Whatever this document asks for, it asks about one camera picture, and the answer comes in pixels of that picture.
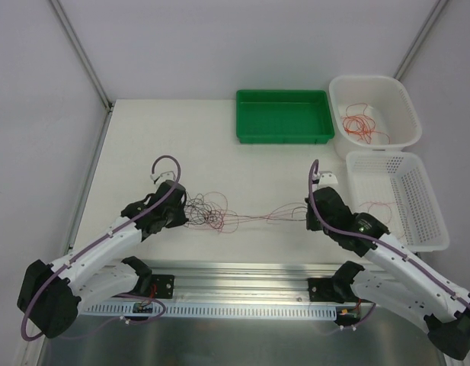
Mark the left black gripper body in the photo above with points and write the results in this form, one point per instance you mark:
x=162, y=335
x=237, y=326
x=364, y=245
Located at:
x=177, y=206

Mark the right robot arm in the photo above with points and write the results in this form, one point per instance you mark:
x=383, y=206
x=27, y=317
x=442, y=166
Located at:
x=417, y=292

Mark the white slotted cable duct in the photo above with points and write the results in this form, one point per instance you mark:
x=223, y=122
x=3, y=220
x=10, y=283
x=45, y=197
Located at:
x=213, y=310

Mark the left aluminium frame post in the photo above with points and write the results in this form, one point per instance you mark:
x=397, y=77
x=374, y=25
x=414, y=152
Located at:
x=72, y=37

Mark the right aluminium frame post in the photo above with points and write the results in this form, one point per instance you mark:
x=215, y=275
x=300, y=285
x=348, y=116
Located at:
x=431, y=20

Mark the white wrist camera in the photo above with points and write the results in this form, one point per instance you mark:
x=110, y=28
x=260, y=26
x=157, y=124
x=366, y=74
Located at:
x=324, y=179
x=159, y=178

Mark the aluminium mounting rail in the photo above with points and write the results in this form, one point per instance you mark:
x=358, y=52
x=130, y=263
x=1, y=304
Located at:
x=231, y=285

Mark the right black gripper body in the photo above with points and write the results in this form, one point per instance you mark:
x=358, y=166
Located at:
x=315, y=212

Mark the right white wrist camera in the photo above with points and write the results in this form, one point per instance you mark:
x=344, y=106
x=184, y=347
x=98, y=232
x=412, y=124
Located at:
x=324, y=179

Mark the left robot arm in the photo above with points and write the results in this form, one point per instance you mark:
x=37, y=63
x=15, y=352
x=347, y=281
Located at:
x=101, y=248

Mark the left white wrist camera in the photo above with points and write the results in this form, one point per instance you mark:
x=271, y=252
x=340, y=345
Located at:
x=159, y=178

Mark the white solid plastic basket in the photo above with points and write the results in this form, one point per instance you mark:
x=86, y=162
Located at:
x=372, y=113

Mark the aluminium frame post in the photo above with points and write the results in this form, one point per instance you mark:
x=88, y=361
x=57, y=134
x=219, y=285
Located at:
x=72, y=37
x=431, y=20

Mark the green plastic tray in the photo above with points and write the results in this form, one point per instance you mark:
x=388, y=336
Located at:
x=270, y=116

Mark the white perforated plastic basket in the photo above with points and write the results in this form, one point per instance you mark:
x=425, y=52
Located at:
x=394, y=187

